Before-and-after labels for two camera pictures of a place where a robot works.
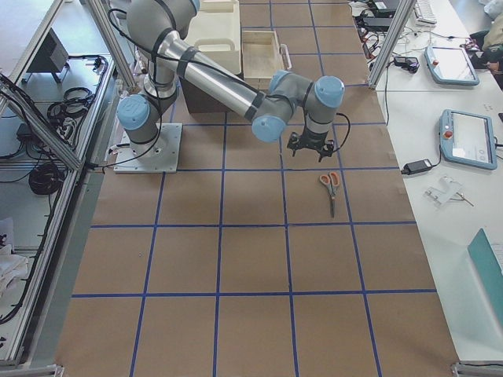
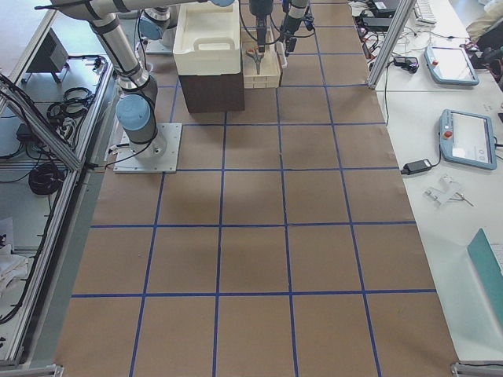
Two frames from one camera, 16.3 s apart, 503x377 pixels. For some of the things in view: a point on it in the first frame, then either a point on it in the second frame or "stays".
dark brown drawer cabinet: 200,101 stays
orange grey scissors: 332,181 → 257,56
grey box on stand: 53,57 stays
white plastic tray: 215,32 stays
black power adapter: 416,166 stays
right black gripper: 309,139 → 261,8
